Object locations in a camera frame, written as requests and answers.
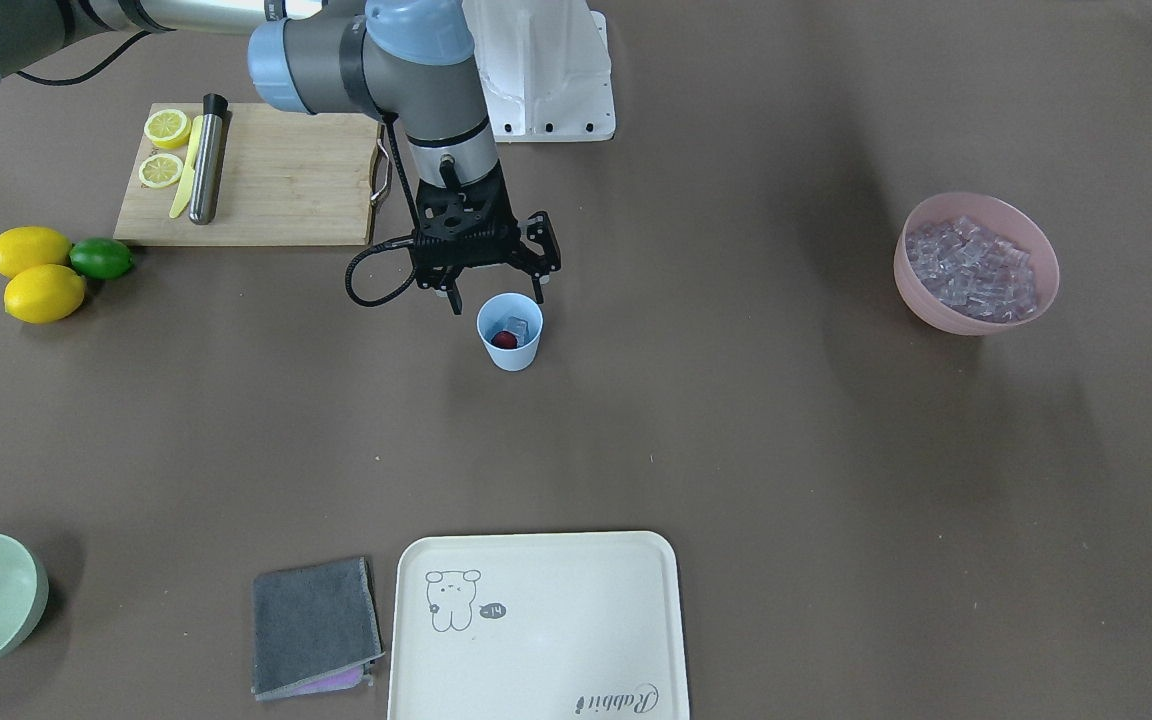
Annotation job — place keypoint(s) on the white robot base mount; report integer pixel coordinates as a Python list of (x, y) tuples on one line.
[(546, 70)]

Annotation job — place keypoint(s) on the lemon half lower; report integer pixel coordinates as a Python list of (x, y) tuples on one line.
[(160, 170)]

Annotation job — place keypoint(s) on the yellow plastic knife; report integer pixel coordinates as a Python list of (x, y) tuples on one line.
[(186, 182)]

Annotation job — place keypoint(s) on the wooden cutting board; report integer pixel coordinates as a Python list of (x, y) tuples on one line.
[(286, 180)]

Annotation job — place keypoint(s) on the light blue plastic cup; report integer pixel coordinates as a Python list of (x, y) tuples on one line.
[(491, 318)]

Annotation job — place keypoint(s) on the grey folded cloth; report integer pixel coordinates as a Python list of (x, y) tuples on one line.
[(315, 630)]

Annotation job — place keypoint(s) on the yellow lemon upper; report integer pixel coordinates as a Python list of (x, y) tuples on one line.
[(28, 246)]

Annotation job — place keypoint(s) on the yellow lemon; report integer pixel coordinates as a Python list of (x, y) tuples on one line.
[(44, 294), (28, 246)]

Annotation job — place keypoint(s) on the lemon half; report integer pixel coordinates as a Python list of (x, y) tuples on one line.
[(160, 170), (168, 128)]

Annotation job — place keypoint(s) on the cream rabbit tray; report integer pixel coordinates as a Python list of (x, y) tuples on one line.
[(581, 625)]

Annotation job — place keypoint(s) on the lemon half upper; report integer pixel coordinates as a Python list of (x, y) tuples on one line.
[(168, 128)]

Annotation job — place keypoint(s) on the pink bowl of ice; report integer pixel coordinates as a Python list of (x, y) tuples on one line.
[(970, 264)]

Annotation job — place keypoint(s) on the red strawberry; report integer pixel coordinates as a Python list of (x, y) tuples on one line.
[(504, 340)]

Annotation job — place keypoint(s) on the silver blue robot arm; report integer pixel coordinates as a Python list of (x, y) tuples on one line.
[(407, 64)]

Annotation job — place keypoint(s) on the yellow lemon lower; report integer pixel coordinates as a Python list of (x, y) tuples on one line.
[(44, 294)]

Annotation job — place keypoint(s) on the green lime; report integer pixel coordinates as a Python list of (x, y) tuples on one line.
[(101, 258)]

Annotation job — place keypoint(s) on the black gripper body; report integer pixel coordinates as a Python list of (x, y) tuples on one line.
[(540, 243)]

